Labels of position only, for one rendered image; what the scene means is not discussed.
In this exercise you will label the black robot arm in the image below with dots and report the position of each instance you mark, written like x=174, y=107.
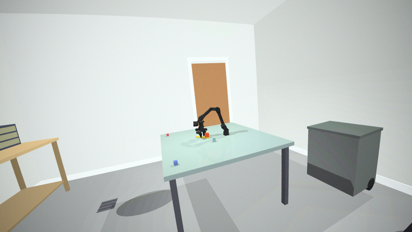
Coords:
x=217, y=109

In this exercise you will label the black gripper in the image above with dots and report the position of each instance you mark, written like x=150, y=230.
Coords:
x=202, y=129

